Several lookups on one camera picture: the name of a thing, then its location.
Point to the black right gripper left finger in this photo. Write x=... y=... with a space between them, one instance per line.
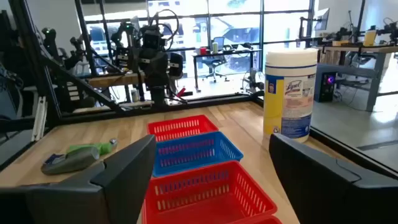
x=77 y=199

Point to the wooden-topped grey table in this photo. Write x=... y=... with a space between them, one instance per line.
x=357 y=49

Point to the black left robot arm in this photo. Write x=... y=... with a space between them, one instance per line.
x=158 y=95

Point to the black office chair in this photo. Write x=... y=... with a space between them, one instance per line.
x=214 y=63

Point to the black computer tower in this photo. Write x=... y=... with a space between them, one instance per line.
x=325 y=88

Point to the large grey toiletry tube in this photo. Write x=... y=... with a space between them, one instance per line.
x=71 y=161

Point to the disinfecting wipes canister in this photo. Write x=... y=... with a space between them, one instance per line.
x=289 y=93

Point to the small white bottle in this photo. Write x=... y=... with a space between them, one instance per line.
x=134 y=96

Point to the green battery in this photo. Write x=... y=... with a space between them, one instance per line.
x=104 y=147

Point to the black background robot arm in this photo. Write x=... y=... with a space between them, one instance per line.
x=388 y=31
x=51 y=40
x=122 y=40

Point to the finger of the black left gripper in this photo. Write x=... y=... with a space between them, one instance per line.
x=142 y=62
x=176 y=65

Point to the red cup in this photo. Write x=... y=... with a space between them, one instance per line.
x=203 y=51

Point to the monitor on arm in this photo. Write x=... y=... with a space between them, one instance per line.
x=321 y=19

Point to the yellow container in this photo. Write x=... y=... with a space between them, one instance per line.
x=370 y=38

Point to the white cylinder container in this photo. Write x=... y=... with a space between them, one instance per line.
x=215 y=47

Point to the black office desk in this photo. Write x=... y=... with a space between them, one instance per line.
x=227 y=52

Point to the blue plastic slotted basket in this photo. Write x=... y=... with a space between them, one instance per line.
x=192 y=152

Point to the wooden workbench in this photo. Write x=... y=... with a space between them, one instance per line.
x=105 y=80

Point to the red plastic slotted basket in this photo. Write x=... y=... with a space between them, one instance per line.
x=211 y=211
x=264 y=221
x=182 y=119

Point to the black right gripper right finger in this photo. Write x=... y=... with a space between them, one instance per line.
x=326 y=193

